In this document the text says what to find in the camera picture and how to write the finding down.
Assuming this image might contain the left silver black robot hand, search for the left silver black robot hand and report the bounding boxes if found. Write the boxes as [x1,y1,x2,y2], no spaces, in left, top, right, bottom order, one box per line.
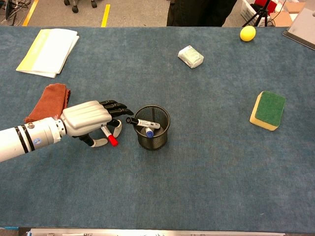
[60,99,135,148]

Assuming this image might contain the red whiteboard marker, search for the red whiteboard marker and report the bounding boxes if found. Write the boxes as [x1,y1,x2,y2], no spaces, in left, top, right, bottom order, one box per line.
[100,125,119,147]

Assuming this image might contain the black whiteboard marker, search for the black whiteboard marker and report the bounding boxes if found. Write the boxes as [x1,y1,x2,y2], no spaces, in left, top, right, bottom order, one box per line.
[126,117,161,130]

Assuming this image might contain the black round cup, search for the black round cup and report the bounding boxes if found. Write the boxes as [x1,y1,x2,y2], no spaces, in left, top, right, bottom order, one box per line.
[133,105,171,151]

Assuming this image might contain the folded orange-brown cloth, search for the folded orange-brown cloth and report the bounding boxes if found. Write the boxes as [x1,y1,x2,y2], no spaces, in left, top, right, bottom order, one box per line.
[24,83,71,123]

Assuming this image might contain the cream paper booklet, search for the cream paper booklet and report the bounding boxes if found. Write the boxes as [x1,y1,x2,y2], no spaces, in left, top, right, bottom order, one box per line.
[16,35,80,79]

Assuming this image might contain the yellow white Lexicon booklet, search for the yellow white Lexicon booklet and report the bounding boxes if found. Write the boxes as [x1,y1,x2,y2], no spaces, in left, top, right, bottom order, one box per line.
[16,29,78,74]

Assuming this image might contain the yellow floor tape strip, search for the yellow floor tape strip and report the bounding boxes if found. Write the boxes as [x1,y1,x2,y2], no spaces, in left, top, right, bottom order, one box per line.
[100,4,111,28]
[22,0,39,27]

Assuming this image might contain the office chair wheel base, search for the office chair wheel base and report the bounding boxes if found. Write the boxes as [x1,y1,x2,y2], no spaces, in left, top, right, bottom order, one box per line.
[63,0,98,13]

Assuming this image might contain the white green tissue pack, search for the white green tissue pack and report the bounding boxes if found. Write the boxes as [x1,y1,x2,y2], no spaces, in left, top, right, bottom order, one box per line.
[177,45,205,69]

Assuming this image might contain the blue felt table mat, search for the blue felt table mat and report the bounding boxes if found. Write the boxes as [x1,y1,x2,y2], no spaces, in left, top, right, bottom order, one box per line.
[0,26,315,233]

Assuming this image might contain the person in black trousers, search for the person in black trousers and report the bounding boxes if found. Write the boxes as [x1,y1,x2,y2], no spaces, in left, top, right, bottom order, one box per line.
[166,0,238,27]

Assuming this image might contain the yellow ball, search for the yellow ball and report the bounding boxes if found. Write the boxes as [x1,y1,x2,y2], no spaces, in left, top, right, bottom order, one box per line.
[240,25,256,42]

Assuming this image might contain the green yellow sponge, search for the green yellow sponge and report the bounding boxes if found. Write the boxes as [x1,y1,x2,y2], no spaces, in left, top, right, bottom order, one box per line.
[249,90,286,132]

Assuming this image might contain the white plastic basket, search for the white plastic basket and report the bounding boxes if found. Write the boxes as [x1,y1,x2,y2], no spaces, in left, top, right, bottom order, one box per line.
[240,0,269,27]

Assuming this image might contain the black tripod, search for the black tripod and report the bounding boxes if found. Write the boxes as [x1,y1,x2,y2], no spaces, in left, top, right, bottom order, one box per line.
[242,0,274,27]

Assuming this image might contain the red object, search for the red object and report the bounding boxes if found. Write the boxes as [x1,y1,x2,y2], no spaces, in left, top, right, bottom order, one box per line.
[254,0,278,15]

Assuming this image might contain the brown cardboard box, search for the brown cardboard box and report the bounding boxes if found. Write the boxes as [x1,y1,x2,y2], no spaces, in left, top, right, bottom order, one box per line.
[269,1,307,27]

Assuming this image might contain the bundle of floor cables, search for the bundle of floor cables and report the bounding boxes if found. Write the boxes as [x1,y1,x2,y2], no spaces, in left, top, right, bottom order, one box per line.
[0,0,32,27]

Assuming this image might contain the aluminium frame rail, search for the aluminium frame rail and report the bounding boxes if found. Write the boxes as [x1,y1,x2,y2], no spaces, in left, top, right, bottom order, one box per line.
[29,228,286,236]

